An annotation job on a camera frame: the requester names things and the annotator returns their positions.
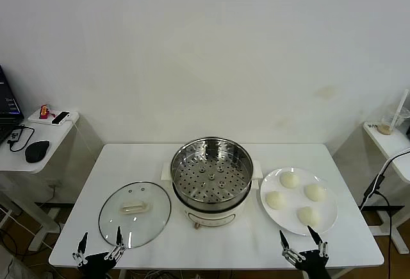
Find black screen smartphone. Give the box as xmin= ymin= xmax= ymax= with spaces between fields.
xmin=51 ymin=110 xmax=70 ymax=125

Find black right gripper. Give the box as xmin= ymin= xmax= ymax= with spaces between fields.
xmin=279 ymin=225 xmax=331 ymax=279

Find white side table with cup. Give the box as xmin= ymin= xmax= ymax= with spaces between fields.
xmin=332 ymin=120 xmax=410 ymax=254

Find white steamed baozi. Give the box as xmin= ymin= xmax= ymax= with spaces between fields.
xmin=265 ymin=191 xmax=287 ymax=211
xmin=303 ymin=183 xmax=327 ymax=202
xmin=279 ymin=171 xmax=300 ymax=189
xmin=296 ymin=207 xmax=321 ymax=228

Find stainless steel steamer basket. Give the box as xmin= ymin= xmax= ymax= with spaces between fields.
xmin=169 ymin=136 xmax=254 ymax=211

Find white side table with laptop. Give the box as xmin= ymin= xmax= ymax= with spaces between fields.
xmin=0 ymin=110 xmax=106 ymax=251

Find black laptop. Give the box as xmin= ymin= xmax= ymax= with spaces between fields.
xmin=0 ymin=65 xmax=25 ymax=145

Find glass lid with cream handle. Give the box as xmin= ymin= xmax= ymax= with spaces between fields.
xmin=98 ymin=181 xmax=172 ymax=249

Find white electric cooking pot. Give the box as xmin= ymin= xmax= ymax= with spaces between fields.
xmin=160 ymin=160 xmax=263 ymax=230

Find clear plastic drink cup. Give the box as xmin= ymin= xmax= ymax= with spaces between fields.
xmin=376 ymin=102 xmax=409 ymax=136

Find black computer mouse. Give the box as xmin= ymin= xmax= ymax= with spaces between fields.
xmin=24 ymin=140 xmax=51 ymax=164

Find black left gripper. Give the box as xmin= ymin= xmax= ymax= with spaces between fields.
xmin=72 ymin=226 xmax=127 ymax=279

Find black adapter with cable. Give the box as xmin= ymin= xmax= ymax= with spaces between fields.
xmin=6 ymin=124 xmax=36 ymax=153

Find thin black cable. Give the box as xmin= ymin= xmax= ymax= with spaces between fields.
xmin=376 ymin=190 xmax=393 ymax=279

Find flat white box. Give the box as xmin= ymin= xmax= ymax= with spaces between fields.
xmin=27 ymin=108 xmax=80 ymax=128

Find white round plate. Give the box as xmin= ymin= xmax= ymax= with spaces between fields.
xmin=259 ymin=166 xmax=339 ymax=237

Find plastic cup with straw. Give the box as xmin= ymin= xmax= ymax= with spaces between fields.
xmin=389 ymin=89 xmax=410 ymax=129

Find small red orange item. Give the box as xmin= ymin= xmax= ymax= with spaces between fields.
xmin=38 ymin=104 xmax=53 ymax=120

